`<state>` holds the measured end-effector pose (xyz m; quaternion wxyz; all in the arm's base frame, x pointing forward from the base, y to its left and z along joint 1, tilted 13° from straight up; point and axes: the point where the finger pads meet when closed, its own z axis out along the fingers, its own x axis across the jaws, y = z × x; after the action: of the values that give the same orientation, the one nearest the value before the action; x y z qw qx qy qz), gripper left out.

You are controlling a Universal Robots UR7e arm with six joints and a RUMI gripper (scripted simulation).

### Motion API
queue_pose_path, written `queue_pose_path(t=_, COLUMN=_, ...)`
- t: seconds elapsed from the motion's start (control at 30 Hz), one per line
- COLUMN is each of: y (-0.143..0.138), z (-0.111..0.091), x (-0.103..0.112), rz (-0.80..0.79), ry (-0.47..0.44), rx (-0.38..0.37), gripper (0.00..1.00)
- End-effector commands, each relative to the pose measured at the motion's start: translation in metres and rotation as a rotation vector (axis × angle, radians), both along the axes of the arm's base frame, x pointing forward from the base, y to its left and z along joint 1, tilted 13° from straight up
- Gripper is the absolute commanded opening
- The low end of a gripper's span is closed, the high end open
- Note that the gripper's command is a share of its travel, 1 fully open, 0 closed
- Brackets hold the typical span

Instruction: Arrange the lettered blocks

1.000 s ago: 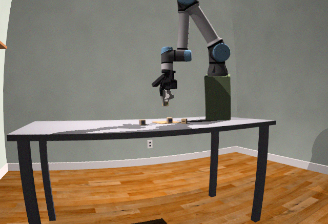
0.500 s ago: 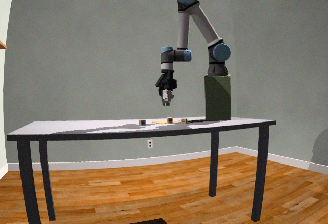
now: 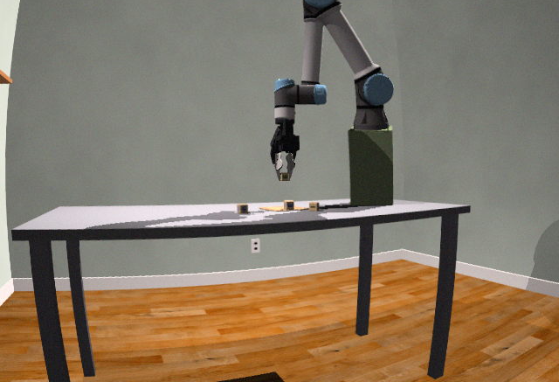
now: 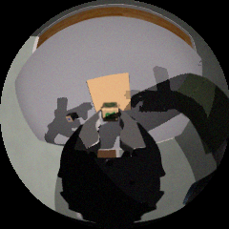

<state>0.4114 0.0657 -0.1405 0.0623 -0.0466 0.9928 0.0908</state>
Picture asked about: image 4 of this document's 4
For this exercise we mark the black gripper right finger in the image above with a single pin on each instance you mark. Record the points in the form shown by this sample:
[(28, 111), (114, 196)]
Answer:
[(138, 141)]

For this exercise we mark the tan square mat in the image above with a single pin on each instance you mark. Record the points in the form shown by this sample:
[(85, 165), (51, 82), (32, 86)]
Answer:
[(111, 88)]

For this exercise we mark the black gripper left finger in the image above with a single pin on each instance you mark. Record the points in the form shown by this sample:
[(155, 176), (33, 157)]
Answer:
[(85, 139)]

